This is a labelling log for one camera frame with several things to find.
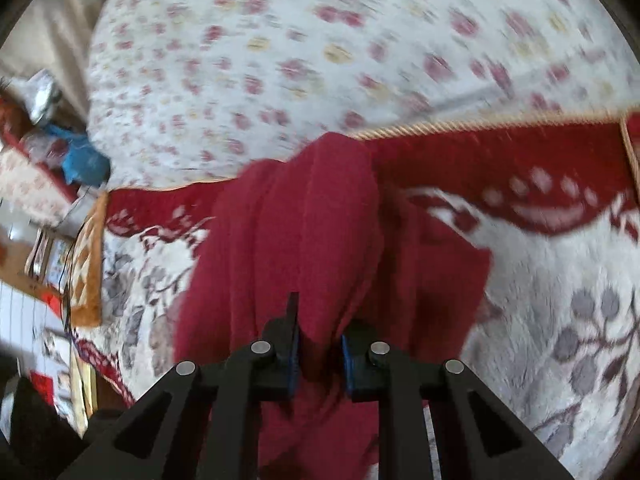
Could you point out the red and white patterned blanket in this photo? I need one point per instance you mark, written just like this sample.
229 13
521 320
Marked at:
540 270

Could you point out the red-bordered floral cloth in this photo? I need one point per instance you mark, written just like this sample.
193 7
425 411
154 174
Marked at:
25 180

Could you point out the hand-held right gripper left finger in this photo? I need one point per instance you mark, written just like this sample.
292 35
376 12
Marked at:
294 360

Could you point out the red fleece garment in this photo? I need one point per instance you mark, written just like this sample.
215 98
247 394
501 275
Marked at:
310 220

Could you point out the white floral bed sheet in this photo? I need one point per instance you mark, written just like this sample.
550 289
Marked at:
300 35

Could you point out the blue plastic bag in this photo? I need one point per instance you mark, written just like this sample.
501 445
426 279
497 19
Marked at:
85 160

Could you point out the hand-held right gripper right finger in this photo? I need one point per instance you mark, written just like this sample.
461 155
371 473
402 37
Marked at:
347 360

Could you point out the white plastic bag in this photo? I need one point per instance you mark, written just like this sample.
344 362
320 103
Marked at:
42 94

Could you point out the orange patterned cloth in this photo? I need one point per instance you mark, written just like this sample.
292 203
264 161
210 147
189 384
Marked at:
87 280

